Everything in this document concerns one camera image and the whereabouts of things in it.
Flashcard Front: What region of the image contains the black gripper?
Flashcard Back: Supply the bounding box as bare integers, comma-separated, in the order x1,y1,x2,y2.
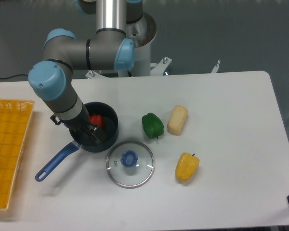
50,108,106,144

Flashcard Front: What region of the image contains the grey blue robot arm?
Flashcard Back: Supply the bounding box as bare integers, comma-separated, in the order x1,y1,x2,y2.
28,0,157,144

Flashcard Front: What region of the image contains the glass lid with blue knob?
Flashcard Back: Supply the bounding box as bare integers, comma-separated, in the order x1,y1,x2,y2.
106,141,155,189

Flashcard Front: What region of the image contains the red bell pepper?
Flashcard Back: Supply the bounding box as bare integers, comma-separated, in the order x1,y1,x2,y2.
89,115,105,129

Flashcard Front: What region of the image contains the green bell pepper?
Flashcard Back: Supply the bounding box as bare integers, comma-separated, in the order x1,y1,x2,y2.
142,113,164,139

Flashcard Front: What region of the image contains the yellow woven basket tray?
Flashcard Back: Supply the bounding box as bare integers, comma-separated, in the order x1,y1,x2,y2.
0,99,35,211

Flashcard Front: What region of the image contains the beige bread loaf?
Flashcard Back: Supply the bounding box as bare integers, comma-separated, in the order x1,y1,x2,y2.
167,105,188,135

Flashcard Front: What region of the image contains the yellow bell pepper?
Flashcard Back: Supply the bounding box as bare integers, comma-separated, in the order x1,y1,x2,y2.
175,153,200,182

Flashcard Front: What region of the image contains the dark blue pot with handle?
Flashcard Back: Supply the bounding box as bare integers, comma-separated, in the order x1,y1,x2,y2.
35,102,118,182

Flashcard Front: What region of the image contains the black cable on floor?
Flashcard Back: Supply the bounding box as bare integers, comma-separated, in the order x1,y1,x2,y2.
0,73,29,80

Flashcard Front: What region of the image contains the white bracket behind table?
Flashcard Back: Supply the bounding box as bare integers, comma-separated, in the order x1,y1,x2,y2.
211,59,221,74

